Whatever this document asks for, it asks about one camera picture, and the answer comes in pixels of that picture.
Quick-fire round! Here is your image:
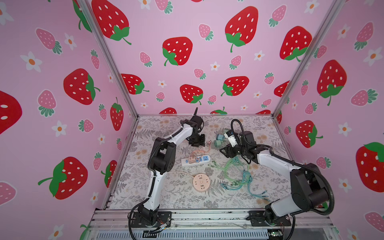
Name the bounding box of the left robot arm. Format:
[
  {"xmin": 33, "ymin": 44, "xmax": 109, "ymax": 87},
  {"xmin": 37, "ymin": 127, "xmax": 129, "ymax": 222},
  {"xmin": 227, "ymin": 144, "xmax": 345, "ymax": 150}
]
[{"xmin": 132, "ymin": 109, "xmax": 206, "ymax": 226}]

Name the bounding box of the white blue power strip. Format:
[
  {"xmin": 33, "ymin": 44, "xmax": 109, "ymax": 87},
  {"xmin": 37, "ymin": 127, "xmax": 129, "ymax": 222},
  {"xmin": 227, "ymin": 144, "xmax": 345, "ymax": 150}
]
[{"xmin": 181, "ymin": 155, "xmax": 211, "ymax": 167}]

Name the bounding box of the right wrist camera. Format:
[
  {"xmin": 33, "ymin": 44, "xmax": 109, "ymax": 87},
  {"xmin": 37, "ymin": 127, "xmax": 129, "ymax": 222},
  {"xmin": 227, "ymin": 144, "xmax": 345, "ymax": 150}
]
[{"xmin": 224, "ymin": 130, "xmax": 238, "ymax": 148}]

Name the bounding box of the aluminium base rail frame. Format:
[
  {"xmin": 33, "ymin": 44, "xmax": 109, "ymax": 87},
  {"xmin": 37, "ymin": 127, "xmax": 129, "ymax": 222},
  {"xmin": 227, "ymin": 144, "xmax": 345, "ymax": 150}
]
[{"xmin": 83, "ymin": 209, "xmax": 341, "ymax": 240}]

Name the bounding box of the white power strip cord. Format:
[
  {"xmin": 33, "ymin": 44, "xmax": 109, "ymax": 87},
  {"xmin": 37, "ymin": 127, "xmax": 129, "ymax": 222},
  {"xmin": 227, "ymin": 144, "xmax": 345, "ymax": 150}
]
[{"xmin": 172, "ymin": 170, "xmax": 196, "ymax": 178}]

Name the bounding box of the green cable bundle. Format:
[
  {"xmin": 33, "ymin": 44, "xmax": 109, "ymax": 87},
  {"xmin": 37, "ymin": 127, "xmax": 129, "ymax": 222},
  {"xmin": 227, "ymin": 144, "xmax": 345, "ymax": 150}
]
[{"xmin": 211, "ymin": 149, "xmax": 271, "ymax": 200}]

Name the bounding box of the pink plug adapter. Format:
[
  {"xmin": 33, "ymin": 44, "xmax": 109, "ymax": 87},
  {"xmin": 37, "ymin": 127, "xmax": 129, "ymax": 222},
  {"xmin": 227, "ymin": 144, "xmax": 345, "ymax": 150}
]
[{"xmin": 186, "ymin": 157, "xmax": 195, "ymax": 164}]

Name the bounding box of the round pink power socket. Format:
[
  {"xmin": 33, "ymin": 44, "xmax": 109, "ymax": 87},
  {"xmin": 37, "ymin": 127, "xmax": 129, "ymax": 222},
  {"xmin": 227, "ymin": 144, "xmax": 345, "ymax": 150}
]
[{"xmin": 193, "ymin": 174, "xmax": 211, "ymax": 192}]

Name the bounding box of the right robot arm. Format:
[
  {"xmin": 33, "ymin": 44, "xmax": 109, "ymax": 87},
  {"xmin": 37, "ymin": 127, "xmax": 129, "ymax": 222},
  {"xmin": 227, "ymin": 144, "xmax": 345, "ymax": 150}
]
[{"xmin": 220, "ymin": 119, "xmax": 336, "ymax": 225}]

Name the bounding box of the pink charging cable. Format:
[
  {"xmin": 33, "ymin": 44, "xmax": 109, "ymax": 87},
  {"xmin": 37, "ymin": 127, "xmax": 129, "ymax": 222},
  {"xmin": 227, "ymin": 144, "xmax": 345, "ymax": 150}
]
[{"xmin": 188, "ymin": 143, "xmax": 212, "ymax": 160}]

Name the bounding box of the green plug adapter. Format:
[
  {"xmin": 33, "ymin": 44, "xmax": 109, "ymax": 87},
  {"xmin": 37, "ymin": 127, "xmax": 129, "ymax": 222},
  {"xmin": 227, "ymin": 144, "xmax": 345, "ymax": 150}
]
[{"xmin": 214, "ymin": 140, "xmax": 223, "ymax": 148}]

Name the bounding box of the teal plug adapter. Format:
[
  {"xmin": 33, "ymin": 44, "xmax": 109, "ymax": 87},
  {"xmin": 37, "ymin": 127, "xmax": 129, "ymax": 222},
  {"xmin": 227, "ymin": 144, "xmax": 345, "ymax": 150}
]
[{"xmin": 216, "ymin": 134, "xmax": 225, "ymax": 141}]

